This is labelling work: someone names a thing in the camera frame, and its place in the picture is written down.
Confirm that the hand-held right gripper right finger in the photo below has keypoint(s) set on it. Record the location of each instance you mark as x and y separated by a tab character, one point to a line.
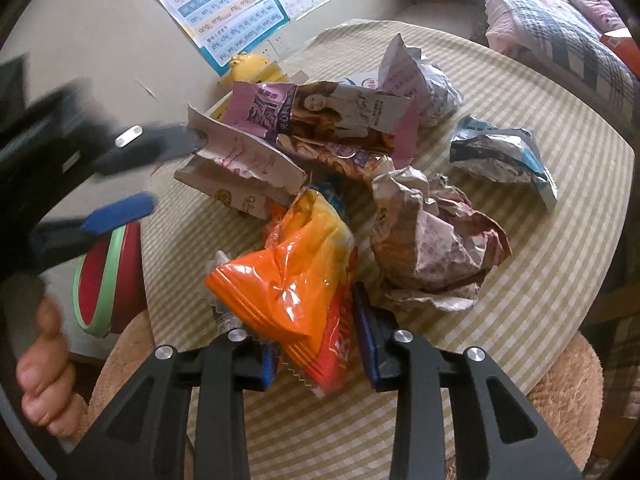
367	340

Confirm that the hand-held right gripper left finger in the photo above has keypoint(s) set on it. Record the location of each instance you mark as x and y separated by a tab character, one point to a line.
270	367

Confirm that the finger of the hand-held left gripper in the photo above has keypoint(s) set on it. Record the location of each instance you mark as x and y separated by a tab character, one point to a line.
120	212
165	142

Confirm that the red bin with green rim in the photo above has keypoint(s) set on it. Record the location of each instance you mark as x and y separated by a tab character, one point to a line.
100	280

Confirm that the torn cardboard box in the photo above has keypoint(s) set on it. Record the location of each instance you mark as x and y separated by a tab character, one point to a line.
235	160

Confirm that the orange snack packet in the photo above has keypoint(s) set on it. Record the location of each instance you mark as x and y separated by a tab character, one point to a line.
295	280

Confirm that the blue white packet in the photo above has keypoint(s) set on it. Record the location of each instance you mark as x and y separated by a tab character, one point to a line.
505	157

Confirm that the white printed paper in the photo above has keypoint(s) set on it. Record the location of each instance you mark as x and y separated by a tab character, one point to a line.
420	80

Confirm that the person's left hand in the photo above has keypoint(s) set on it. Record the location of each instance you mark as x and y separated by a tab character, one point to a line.
50	385

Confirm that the yellow duck toy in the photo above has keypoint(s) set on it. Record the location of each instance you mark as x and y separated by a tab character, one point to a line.
250	67

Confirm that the crumpled brown paper bag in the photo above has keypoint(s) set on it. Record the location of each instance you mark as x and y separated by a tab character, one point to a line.
435	240

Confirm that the purple snack packet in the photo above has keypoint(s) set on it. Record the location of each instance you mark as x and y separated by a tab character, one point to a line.
330	120

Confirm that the green checked tablecloth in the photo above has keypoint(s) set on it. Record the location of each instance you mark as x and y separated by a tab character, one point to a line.
550	270

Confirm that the pink white blanket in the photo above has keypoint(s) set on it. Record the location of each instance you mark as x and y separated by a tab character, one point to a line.
505	27

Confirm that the bed with plaid blanket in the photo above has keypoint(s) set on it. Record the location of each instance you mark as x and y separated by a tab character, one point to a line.
575	45

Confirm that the red box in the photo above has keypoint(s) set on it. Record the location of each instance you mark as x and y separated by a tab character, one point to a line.
620	47

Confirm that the pink pillow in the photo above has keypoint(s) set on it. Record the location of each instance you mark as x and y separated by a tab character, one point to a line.
592	5

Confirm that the blue bordered wall poster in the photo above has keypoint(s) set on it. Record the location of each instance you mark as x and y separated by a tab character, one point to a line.
220	15

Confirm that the white wall socket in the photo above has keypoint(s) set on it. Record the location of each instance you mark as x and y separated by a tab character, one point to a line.
273	49

